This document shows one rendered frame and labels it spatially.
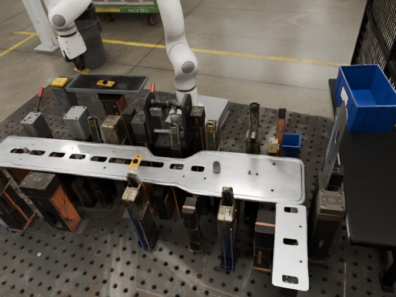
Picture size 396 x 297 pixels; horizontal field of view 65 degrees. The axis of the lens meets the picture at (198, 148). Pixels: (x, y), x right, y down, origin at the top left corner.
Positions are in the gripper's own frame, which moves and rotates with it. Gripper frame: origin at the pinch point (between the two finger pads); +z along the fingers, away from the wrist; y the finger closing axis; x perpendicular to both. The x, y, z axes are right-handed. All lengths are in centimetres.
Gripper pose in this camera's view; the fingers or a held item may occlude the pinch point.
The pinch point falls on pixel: (80, 65)
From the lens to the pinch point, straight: 159.1
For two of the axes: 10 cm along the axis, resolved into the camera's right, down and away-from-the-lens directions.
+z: 0.9, 7.2, 6.9
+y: -5.9, 6.0, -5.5
